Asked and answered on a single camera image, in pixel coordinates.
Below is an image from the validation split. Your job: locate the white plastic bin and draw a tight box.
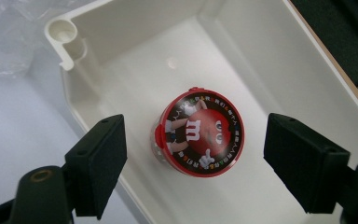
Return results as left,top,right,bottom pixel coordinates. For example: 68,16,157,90
44,0,358,224

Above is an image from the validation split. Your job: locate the red-lidded round candy container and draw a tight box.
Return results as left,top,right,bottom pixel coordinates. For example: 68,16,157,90
150,86,246,178

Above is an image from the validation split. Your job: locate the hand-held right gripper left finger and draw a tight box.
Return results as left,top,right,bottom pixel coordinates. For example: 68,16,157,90
8,113,128,224

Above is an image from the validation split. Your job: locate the clear smiley plastic bag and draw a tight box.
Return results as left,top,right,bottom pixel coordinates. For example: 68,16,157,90
0,0,98,79

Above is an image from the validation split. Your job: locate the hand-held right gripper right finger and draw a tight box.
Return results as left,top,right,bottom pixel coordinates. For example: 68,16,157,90
263,112,358,224

